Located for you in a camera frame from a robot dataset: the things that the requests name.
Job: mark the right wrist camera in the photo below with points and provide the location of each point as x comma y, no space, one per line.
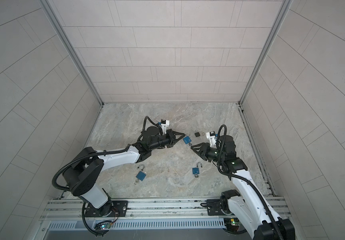
212,138

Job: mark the left blue padlock with key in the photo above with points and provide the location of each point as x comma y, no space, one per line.
140,175

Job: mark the small blue padlock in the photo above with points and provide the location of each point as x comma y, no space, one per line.
187,140

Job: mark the aluminium mounting rail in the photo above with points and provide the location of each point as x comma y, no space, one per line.
145,208

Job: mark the right blue padlock with key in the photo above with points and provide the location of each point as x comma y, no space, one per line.
196,171

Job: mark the blue padlock with key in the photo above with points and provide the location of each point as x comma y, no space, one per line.
140,175
196,171

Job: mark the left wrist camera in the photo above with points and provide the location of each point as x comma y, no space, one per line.
164,124

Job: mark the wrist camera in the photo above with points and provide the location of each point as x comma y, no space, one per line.
212,138
164,124

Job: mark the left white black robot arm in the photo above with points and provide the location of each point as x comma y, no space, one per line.
80,175

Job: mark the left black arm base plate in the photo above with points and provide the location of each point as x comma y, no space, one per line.
110,209

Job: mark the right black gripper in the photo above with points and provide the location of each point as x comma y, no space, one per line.
203,145

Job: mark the left green circuit board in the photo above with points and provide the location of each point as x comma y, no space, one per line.
103,226

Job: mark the right circuit board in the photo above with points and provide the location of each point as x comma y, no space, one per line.
232,225

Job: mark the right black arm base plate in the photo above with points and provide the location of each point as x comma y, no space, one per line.
216,207

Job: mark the white vent grille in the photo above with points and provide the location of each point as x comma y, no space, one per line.
145,224

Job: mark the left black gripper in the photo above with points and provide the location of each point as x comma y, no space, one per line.
171,135

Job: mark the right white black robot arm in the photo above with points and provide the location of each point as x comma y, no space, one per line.
253,214

